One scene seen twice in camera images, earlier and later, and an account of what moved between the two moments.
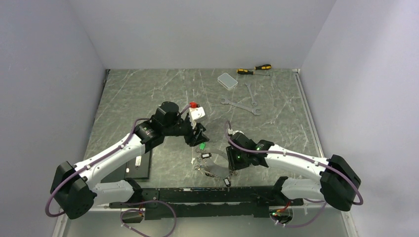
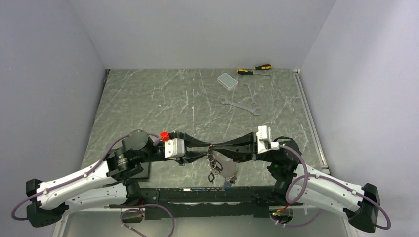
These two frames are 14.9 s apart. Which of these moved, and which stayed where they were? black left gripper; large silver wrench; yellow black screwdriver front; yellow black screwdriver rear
Moved: black left gripper
Stayed: yellow black screwdriver front; large silver wrench; yellow black screwdriver rear
